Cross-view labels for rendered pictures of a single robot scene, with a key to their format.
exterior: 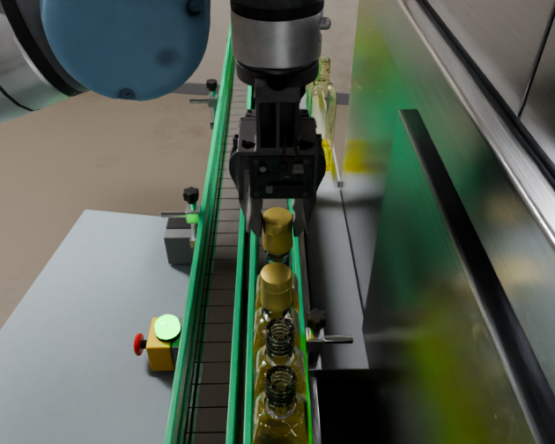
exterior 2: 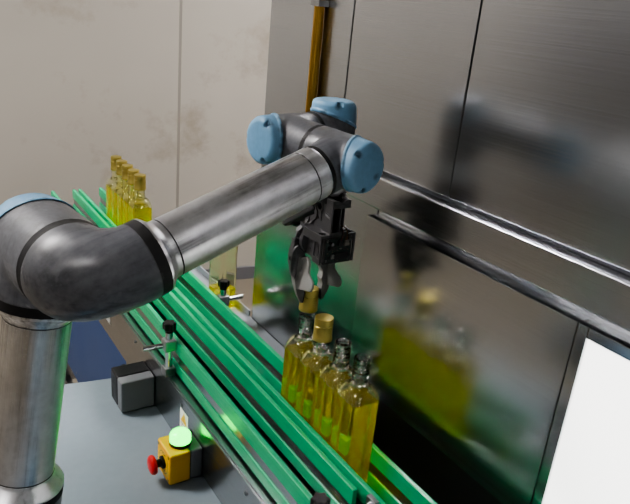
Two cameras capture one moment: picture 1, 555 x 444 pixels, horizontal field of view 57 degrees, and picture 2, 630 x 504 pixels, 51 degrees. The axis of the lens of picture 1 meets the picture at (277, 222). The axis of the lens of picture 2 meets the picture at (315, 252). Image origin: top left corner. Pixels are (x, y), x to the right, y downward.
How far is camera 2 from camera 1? 0.79 m
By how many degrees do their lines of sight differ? 34
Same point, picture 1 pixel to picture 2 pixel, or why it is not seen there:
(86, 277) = not seen: hidden behind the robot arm
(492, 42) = (423, 173)
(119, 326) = (111, 467)
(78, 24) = (360, 166)
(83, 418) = not seen: outside the picture
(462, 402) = (463, 310)
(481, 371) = (471, 286)
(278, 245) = (314, 305)
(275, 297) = (328, 331)
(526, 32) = (443, 167)
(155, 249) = (98, 407)
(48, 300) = not seen: hidden behind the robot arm
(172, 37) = (378, 170)
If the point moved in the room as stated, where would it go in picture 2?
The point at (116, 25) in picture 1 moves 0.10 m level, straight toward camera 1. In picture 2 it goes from (368, 167) to (430, 184)
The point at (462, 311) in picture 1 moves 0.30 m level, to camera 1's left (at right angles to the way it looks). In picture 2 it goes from (452, 274) to (290, 303)
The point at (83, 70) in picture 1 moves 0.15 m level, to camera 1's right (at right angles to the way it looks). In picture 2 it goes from (356, 181) to (439, 175)
